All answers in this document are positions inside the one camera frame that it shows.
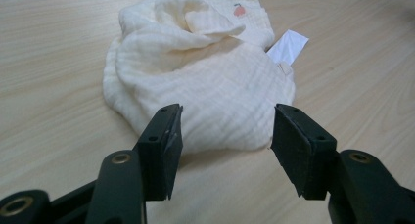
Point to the white care label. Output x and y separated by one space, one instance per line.
288 46

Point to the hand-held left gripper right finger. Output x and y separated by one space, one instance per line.
303 152

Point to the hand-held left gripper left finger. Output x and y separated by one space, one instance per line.
160 152

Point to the cream muslin cloth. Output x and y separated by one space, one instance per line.
212 87

